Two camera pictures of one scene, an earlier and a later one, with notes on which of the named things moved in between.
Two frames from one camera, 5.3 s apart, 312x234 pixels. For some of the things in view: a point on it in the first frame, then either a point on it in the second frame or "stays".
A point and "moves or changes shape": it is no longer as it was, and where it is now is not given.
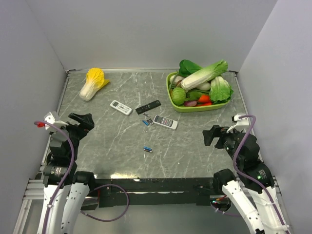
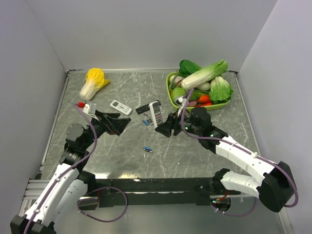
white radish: x=205 y=86 stays
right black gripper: x=216 y=130 → x=172 y=123
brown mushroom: x=179 y=83 stays
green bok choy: x=220 y=90 stays
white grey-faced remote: x=165 y=122 moves or changes shape
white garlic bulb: x=177 y=79 stays
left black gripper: x=86 y=124 → x=114 y=125
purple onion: x=190 y=103 stays
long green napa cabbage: x=191 y=79 stays
